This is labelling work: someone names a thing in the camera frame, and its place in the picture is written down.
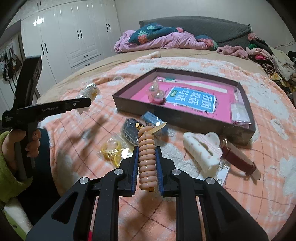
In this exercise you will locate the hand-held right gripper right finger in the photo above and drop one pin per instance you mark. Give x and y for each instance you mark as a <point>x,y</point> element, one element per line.
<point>160,166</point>

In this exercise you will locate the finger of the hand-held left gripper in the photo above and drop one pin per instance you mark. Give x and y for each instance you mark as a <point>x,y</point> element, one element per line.
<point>77,104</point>

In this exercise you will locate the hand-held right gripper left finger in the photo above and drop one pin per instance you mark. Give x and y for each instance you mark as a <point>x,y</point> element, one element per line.
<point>136,166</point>

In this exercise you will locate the bag with black hair accessory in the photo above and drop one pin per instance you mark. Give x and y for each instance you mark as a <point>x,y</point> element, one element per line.
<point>130,131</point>

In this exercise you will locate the white hair claw clip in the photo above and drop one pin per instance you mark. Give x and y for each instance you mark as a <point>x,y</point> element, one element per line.
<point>201,150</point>

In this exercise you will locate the blue clear plastic case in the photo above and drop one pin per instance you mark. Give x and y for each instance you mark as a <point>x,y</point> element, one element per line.
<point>151,118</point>

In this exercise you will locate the grey cardboard box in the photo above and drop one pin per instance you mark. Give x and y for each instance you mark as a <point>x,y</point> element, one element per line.
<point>175,115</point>

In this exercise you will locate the white earring card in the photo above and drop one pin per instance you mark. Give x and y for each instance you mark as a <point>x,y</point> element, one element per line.
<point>223,176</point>

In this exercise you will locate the person's left forearm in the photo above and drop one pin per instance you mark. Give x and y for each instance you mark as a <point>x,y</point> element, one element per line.
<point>8,180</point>

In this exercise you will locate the person's left hand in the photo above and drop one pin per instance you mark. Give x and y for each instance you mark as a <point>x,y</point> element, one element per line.
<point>9,143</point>

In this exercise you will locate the crumpled plastic wrapped item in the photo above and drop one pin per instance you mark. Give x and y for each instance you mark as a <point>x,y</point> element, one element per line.
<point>89,91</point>

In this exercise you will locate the orange checked blanket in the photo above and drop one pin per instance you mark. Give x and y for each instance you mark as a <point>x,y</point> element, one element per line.
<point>81,134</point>

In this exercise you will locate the hanging bags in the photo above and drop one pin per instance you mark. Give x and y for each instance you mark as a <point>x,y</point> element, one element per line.
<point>10,62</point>

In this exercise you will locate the tan bed sheet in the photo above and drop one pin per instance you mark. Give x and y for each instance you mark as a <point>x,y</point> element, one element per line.
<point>97,62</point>

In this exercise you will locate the clear round plastic piece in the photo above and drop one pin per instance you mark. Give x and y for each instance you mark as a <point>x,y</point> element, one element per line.
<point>118,78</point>

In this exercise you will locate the white wardrobe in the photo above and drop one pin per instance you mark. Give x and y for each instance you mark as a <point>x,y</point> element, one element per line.
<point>76,34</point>

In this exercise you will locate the pink glass bottle ornament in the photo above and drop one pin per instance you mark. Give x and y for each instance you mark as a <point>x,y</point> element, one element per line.
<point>156,93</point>

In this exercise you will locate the small clear plastic bag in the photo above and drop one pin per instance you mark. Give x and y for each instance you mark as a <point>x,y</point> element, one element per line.
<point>240,113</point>

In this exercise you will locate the purple floral duvet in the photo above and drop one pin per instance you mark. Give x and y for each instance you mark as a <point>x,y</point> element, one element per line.
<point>171,39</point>

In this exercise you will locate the pink fuzzy garment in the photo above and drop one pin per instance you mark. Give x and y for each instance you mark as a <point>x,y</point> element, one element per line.
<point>233,51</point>

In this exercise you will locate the grey headboard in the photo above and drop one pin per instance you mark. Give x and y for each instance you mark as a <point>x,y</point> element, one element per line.
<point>208,27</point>

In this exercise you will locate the pile of clothes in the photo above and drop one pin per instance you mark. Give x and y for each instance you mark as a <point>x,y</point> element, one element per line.
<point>270,58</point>

